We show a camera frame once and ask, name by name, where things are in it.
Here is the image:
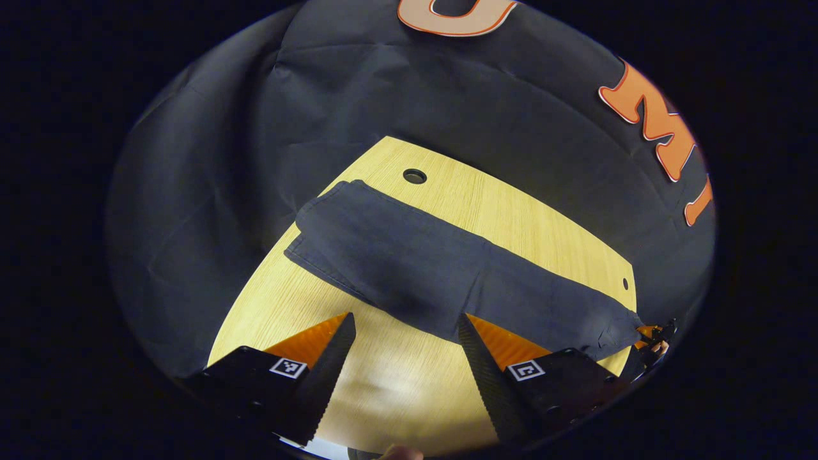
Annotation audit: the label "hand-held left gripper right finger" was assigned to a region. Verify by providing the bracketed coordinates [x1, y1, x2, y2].
[457, 312, 635, 447]

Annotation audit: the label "black backdrop cloth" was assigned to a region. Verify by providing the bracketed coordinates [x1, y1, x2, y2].
[105, 0, 718, 384]

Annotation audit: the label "dark grey jeans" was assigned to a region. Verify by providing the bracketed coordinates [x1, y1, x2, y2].
[284, 180, 646, 362]

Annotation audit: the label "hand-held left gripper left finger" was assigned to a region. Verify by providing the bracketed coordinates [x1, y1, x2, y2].
[182, 312, 357, 447]

